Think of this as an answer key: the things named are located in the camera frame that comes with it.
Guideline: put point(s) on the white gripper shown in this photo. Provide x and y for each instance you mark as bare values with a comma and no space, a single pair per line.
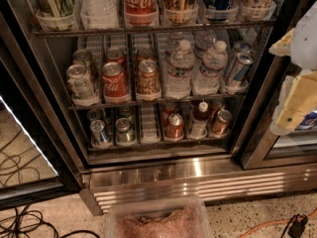
305,45

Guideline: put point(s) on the red coca-cola can top shelf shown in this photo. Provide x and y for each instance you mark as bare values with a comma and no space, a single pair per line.
139,13

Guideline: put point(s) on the blue pepsi can right fridge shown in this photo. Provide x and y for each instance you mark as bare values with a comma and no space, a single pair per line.
309,120

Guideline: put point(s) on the slim silver blue can front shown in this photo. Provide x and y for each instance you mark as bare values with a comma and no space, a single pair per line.
239,70

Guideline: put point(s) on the copper can bottom right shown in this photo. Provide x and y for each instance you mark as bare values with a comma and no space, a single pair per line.
221,122

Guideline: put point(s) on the orange gold can top shelf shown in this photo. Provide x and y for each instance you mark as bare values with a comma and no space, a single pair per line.
179,11

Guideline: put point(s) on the red can bottom front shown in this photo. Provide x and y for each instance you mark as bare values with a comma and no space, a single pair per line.
174,126

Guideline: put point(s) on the orange can middle front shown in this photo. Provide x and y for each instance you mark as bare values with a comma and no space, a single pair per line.
148,77

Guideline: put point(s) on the orange can middle rear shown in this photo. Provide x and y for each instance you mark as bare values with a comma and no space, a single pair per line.
145,53

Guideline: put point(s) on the red coke can middle front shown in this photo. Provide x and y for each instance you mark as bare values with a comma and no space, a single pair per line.
114,80

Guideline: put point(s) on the red coke can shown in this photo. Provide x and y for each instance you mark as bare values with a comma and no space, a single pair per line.
116,55
114,80

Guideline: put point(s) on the red coke can middle rear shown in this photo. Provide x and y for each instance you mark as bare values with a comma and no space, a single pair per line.
116,55

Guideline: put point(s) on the green can bottom front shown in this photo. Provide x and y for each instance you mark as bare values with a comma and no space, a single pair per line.
124,131

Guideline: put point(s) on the blue silver can bottom front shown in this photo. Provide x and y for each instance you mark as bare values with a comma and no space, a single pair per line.
99,131

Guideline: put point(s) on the clear water bottle top shelf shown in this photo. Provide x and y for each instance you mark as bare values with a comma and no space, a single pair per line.
100,14

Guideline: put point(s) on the silver can middle shelf rear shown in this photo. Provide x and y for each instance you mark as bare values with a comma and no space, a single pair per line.
84,56

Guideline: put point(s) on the silver can shelf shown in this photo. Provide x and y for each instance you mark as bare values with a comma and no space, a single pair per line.
80,82
84,56

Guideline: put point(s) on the silver can middle shelf front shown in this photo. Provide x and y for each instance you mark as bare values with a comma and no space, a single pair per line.
80,82

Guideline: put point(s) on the steel fridge base grille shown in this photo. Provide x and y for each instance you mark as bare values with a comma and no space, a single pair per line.
210,179

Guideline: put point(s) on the fridge door with light strip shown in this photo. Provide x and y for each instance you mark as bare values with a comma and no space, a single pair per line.
33,168

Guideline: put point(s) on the water bottle middle right front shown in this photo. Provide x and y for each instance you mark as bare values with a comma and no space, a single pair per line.
215,59

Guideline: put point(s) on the small white-capped bottle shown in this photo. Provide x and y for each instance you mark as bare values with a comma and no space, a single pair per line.
199,119

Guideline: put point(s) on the water bottle middle left front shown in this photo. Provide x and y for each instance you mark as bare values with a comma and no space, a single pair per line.
180,67

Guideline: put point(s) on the black plug box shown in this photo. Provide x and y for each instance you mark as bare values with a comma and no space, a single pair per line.
298,226

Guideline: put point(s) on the clear plastic bin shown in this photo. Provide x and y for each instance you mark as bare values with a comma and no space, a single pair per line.
178,217

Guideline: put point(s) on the middle wire shelf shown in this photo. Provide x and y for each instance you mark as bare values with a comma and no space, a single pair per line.
160,101

